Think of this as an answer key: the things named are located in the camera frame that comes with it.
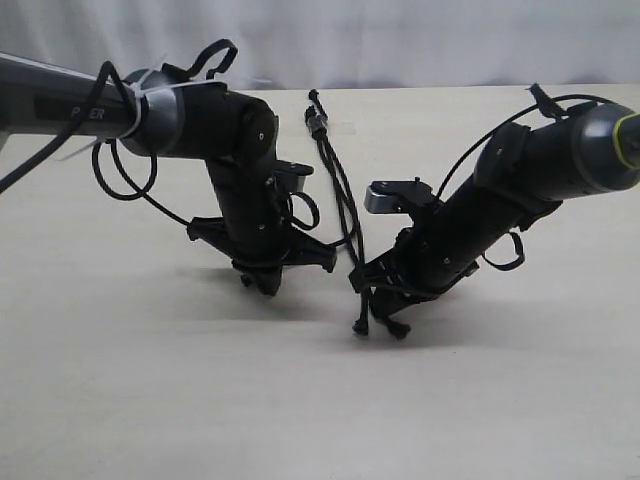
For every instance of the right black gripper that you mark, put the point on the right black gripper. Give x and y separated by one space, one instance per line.
425 262

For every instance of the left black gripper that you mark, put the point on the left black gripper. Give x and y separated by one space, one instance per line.
261 242

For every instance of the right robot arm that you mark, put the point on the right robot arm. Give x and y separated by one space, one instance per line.
521 176

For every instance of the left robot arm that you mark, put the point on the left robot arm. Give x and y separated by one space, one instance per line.
168 112

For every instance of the clear adhesive tape strip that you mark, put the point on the clear adhesive tape strip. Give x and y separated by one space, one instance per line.
341 128

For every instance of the white backdrop curtain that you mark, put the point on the white backdrop curtain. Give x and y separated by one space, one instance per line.
342 44

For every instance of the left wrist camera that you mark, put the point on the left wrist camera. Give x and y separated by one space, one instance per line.
291 176

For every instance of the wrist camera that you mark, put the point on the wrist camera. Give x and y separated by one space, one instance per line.
395 196
291 176

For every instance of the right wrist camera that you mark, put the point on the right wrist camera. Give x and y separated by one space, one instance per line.
395 196

